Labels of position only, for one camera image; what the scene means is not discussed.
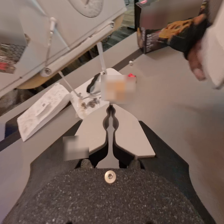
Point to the red toy piece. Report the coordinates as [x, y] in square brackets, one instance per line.
[130, 75]

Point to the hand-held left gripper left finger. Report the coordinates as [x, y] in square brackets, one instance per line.
[92, 127]

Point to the black toy set box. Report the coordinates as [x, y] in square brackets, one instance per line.
[148, 43]

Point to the clear bag of black parts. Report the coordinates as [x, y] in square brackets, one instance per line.
[89, 104]

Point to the person's right hand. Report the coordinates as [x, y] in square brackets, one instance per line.
[196, 66]

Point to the white instruction booklet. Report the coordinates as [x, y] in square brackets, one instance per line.
[43, 108]

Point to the small white ball piece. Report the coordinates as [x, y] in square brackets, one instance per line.
[131, 62]

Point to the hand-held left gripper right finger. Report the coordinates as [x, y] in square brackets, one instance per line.
[131, 134]

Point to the grey desk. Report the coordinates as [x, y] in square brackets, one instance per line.
[166, 105]

